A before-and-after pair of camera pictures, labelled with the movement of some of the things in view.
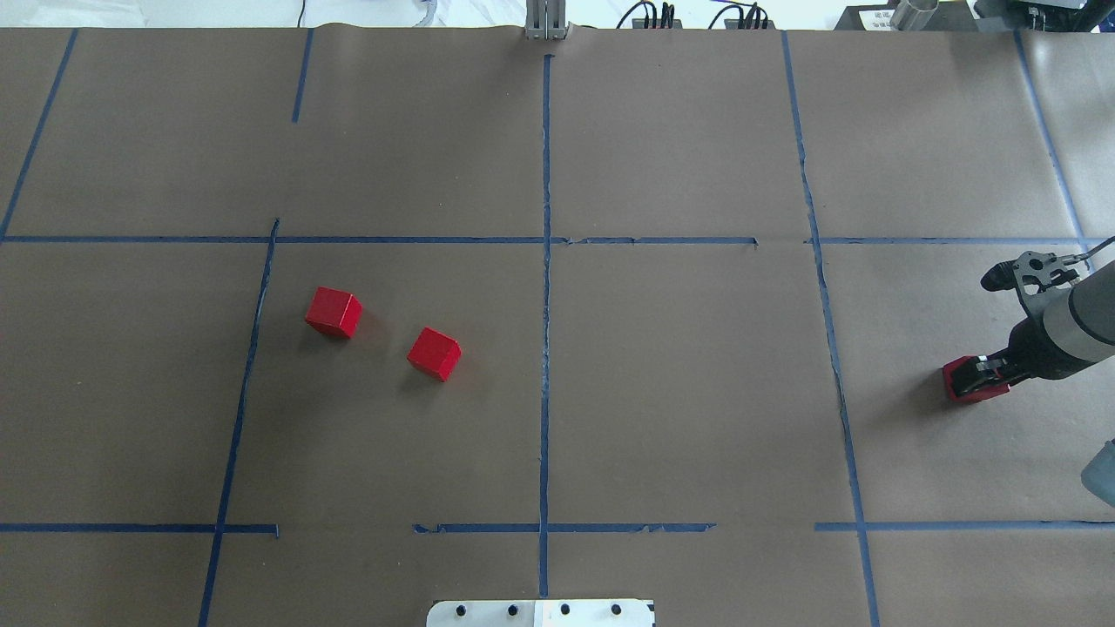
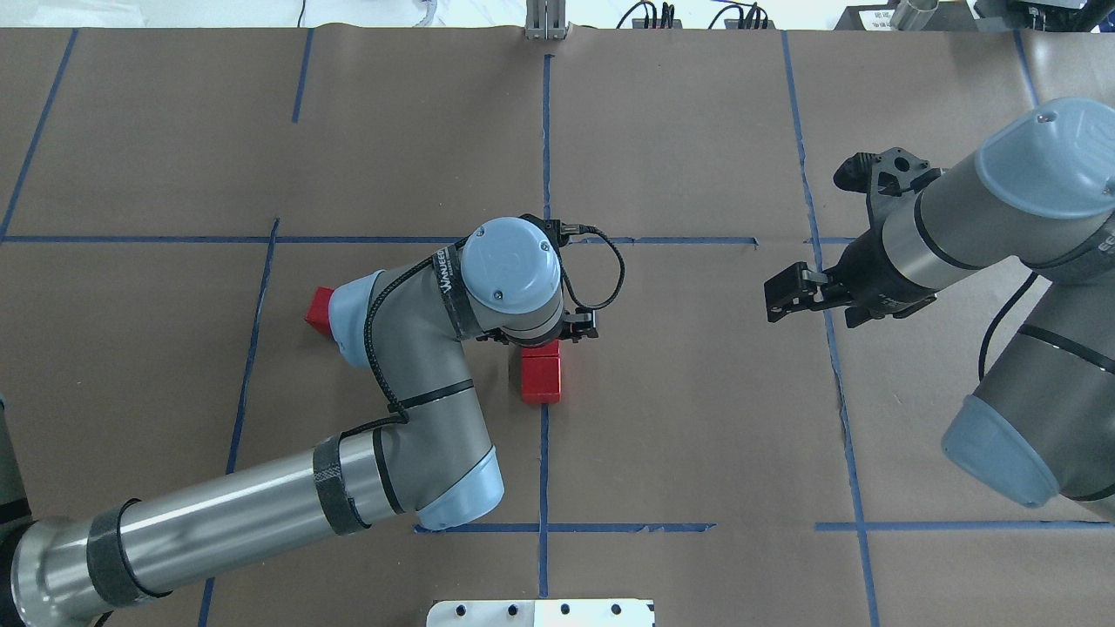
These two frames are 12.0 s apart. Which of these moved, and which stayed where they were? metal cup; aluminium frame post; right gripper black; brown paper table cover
Moved: right gripper black
Stayed: metal cup; brown paper table cover; aluminium frame post
